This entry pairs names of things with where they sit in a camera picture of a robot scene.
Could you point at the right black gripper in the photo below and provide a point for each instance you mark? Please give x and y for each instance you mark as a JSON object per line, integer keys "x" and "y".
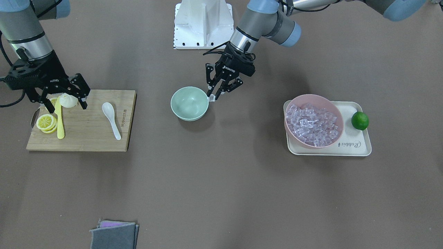
{"x": 52, "y": 74}

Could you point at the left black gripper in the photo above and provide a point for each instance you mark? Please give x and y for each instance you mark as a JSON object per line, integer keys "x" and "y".
{"x": 229, "y": 67}

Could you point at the clear ice cube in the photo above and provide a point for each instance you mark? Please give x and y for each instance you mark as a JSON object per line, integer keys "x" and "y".
{"x": 211, "y": 98}

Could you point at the white ceramic spoon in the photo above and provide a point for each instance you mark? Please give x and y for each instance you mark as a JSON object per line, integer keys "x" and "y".
{"x": 109, "y": 112}

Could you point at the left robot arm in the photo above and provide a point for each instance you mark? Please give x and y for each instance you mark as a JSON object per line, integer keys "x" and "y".
{"x": 262, "y": 18}

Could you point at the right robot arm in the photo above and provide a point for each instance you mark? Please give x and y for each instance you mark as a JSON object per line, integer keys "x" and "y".
{"x": 20, "y": 24}

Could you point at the green bowl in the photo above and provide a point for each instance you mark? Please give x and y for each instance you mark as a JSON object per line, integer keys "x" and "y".
{"x": 189, "y": 103}

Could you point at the pink bowl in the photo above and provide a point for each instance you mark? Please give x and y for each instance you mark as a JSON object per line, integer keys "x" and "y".
{"x": 319, "y": 102}

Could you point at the pile of ice cubes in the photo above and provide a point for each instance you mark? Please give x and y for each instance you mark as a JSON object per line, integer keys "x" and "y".
{"x": 311, "y": 125}

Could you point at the lemon slice near bun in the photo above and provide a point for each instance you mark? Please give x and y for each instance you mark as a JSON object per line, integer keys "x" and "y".
{"x": 53, "y": 101}

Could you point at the white steamed bun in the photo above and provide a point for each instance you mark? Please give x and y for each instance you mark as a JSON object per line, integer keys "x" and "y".
{"x": 67, "y": 101}

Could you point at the stacked lemon slices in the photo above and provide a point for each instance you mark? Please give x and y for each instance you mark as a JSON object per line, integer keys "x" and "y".
{"x": 47, "y": 123}

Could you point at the yellow plastic knife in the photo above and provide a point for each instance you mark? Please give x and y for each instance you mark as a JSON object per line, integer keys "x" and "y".
{"x": 60, "y": 126}

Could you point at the bamboo cutting board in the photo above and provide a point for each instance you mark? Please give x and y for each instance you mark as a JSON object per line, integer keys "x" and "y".
{"x": 89, "y": 129}

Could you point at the cream tray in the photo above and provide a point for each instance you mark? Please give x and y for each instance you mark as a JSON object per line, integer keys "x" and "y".
{"x": 352, "y": 142}

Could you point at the green lime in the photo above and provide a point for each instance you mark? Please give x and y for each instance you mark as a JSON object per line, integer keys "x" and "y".
{"x": 360, "y": 121}

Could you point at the grey folded cloth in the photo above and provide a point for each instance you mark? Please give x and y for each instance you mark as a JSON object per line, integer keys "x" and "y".
{"x": 114, "y": 235}

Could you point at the metal cutting board handle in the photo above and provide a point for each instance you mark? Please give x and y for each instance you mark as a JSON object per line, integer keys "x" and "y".
{"x": 35, "y": 117}

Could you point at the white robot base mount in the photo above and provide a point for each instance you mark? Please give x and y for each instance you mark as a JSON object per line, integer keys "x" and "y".
{"x": 202, "y": 24}

